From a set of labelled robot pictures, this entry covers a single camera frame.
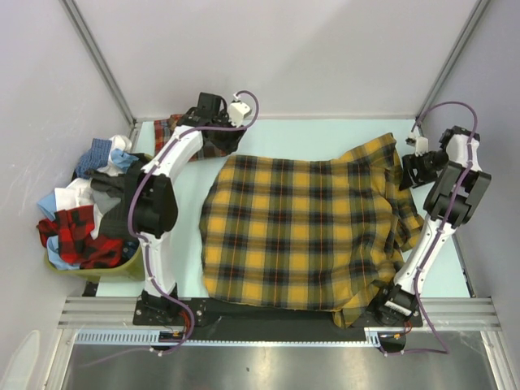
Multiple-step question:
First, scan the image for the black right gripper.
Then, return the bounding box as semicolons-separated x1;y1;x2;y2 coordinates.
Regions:
398;149;449;191

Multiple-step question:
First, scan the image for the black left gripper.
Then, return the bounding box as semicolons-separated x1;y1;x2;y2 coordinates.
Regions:
209;110;246;155

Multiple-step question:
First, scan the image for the yellow plaid long sleeve shirt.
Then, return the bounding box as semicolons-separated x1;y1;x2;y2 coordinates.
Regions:
199;133;423;328

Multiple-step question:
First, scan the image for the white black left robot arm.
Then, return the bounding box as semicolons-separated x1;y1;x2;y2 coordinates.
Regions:
125;90;259;325

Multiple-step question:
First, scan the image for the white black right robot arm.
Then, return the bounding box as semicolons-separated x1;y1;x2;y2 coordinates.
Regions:
369;126;492;327

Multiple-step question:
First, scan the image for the folded red plaid shirt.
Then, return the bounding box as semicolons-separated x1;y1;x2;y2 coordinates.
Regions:
154;114;228;162

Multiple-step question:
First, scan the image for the light blue shirt in bin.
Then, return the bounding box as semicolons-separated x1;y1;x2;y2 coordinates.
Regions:
37;146;139;271

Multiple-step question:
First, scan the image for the blue patterned shirt in bin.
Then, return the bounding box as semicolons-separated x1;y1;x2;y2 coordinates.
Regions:
75;138;112;179

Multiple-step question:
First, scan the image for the olive green laundry bin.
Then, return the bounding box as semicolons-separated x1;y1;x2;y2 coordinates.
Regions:
42;154;150;282

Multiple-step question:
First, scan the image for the red black buffalo plaid shirt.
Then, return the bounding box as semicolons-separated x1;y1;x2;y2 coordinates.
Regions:
37;205;124;271

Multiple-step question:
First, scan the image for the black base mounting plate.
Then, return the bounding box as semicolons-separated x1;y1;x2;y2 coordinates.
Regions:
132;296;423;342

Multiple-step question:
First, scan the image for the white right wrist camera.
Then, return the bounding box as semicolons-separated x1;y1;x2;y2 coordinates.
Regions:
405;132;429;157

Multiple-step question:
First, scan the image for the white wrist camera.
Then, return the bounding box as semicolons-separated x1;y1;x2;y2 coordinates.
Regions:
405;132;429;157
227;93;252;128

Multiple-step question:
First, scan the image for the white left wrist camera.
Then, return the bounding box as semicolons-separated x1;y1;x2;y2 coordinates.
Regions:
227;93;252;128

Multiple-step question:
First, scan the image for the aluminium left corner post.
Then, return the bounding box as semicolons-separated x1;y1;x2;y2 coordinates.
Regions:
58;0;137;128

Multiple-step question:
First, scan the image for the aluminium corner post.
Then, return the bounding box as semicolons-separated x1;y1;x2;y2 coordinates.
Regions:
58;0;137;128
416;0;492;119

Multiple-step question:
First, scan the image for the aluminium frame front rail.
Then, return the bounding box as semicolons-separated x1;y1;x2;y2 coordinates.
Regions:
58;297;501;332

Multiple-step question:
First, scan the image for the aluminium right corner post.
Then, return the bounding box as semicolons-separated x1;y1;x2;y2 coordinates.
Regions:
416;0;492;119

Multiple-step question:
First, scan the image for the white slotted cable duct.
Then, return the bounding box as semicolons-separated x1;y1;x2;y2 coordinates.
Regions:
76;329;380;348

